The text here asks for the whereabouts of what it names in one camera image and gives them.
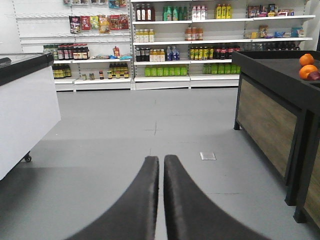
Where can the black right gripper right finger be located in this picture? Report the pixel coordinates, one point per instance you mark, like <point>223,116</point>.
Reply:
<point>191,215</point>

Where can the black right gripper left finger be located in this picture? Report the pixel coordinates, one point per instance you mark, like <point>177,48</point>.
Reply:
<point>134,215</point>

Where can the steel floor socket cover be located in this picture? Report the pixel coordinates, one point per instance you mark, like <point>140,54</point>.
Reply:
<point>207,156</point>

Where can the black wooden produce stand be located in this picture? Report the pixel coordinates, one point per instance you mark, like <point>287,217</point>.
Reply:
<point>281,113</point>

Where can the white chest freezer far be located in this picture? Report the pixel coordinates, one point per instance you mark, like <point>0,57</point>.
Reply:
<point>29,106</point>

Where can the white store shelving unit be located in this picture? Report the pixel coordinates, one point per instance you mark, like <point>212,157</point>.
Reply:
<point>156,44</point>

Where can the orange fruit lower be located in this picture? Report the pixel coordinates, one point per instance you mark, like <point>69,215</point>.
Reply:
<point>306,70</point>

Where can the orange fruit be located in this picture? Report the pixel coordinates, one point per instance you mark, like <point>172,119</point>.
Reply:
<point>306,70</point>
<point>306,59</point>

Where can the orange fruit upper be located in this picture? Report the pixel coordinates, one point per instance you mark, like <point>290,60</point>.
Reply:
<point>306,59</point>

